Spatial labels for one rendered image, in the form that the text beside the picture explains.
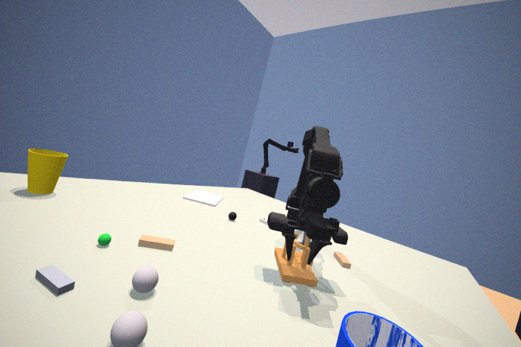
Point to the blue mug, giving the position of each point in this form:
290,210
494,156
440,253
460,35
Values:
362,329

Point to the yellow cup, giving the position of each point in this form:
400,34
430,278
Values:
44,169

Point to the green ball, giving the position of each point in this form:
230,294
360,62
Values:
104,239

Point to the tan rectangular block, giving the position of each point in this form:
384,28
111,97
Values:
156,243
342,260

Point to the orange wooden catapult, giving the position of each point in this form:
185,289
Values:
297,269

